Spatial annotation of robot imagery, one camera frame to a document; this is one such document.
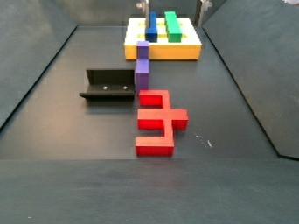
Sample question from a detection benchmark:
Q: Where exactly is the blue bar block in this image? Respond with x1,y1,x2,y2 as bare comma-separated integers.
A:
144,11,157,43

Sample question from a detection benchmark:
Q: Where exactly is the green bar block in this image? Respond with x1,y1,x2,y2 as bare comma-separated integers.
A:
164,11,183,43

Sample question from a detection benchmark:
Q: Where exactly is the black angle bracket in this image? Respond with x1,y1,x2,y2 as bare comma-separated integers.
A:
78,68,136,99

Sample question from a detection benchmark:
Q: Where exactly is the red puzzle block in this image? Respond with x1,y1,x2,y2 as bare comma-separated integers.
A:
134,90,189,157

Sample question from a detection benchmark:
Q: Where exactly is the yellow slotted board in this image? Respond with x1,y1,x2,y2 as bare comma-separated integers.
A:
124,17,201,60

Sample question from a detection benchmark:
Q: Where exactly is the purple puzzle block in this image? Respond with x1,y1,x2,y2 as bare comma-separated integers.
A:
134,41,149,91

